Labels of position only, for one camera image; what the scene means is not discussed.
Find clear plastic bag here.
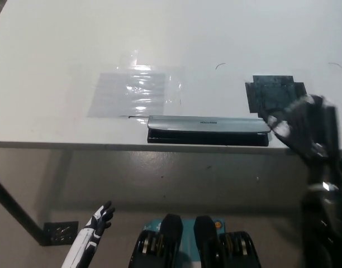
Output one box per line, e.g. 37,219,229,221
87,49,187,119

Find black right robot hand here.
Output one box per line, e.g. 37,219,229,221
267,94,342,174

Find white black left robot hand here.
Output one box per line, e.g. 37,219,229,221
61,200,116,268

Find black floor plate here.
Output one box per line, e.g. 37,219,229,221
42,221,79,247

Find black table leg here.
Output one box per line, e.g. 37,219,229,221
0,173,46,246

